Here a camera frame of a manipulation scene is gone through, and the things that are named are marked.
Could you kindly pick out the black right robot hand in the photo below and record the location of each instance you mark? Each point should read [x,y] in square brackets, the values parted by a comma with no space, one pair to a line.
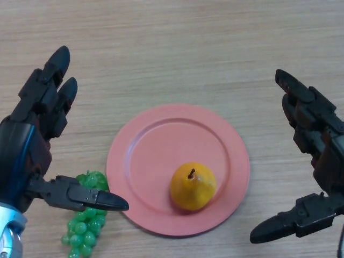
[322,121]

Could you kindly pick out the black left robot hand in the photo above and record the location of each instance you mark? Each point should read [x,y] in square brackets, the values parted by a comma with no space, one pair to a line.
[18,150]

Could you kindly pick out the yellow pear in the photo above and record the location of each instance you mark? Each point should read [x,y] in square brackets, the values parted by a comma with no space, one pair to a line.
[193,190]

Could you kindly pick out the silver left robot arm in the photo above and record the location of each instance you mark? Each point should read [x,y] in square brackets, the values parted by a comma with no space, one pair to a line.
[10,228]

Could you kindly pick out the pink round plate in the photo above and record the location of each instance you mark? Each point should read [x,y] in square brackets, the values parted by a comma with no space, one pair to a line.
[166,145]

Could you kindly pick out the green grape bunch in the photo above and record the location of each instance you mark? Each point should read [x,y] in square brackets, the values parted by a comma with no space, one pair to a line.
[80,236]

